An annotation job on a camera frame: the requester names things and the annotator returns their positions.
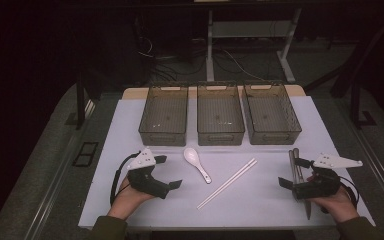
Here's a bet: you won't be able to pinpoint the black floor cables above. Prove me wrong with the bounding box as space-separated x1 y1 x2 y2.
135 33 208 84

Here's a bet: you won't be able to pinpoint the white ceramic spoon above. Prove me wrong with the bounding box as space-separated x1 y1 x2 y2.
183 147 213 185

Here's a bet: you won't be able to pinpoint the white metal desk frame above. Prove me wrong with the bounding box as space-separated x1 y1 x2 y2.
205 8 303 84

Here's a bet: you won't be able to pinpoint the metal floor rail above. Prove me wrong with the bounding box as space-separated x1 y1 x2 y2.
341 106 384 216
23 99 96 240

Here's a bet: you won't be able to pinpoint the white table mat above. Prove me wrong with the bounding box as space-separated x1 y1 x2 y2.
78 95 376 229

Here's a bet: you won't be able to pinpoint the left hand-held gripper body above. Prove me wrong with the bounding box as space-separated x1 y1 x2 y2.
126 147 171 200

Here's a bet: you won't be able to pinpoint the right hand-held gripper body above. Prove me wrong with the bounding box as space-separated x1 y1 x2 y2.
293 153 364 200

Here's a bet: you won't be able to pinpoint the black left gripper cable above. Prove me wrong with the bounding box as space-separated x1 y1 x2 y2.
109 151 142 206

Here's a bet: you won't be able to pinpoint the person's right hand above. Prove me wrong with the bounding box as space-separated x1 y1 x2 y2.
309 185 359 224

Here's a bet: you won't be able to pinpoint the person's left hand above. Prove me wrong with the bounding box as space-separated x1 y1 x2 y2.
107 178 156 221

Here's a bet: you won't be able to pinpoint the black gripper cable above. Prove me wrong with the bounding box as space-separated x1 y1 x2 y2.
109 151 142 206
339 175 361 210

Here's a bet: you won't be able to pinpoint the white chopstick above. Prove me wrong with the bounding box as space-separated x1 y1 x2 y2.
196 158 256 208
197 160 258 211

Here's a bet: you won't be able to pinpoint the smoked transparent plastic bin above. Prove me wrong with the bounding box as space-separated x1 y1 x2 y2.
138 84 189 147
242 82 303 146
196 83 246 147

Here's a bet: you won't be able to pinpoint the white floor cable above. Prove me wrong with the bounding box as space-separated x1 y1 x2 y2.
221 49 266 82

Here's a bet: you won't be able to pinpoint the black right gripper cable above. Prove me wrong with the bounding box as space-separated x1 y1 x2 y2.
339 175 361 210

